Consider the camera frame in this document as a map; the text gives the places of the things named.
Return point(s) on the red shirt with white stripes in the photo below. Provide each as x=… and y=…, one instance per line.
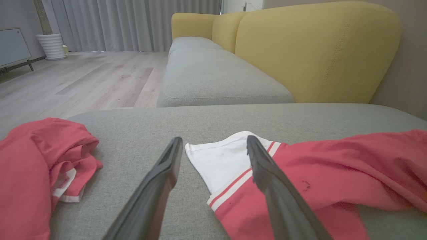
x=333, y=173

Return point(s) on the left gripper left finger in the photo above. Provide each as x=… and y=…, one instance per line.
x=150, y=200

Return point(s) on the red shorts with white band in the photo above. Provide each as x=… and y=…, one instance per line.
x=26, y=160

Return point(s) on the narrow yellow sofa backrest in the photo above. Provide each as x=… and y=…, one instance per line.
x=227, y=30

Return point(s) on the small yellowish floor object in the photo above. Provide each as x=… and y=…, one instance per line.
x=65, y=50

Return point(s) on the small grey sofa seat cushion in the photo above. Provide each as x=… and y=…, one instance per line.
x=191, y=42

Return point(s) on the white low cabinet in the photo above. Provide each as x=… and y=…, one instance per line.
x=13, y=46

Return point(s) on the big yellow sofa backrest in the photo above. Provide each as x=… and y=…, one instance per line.
x=307, y=50

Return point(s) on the yellow sofa end backrest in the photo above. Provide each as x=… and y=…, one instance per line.
x=190, y=25

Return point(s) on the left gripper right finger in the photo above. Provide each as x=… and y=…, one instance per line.
x=283, y=206

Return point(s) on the brown plant trunk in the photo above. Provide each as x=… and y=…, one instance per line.
x=43, y=16

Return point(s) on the medium grey sofa seat cushion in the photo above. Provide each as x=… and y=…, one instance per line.
x=213, y=76

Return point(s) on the grey pleated curtain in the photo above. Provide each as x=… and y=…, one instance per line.
x=133, y=23

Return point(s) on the large grey sofa seat cushion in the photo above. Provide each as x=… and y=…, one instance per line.
x=140, y=133

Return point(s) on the white ribbed plant pot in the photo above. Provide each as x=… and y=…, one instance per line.
x=51, y=46

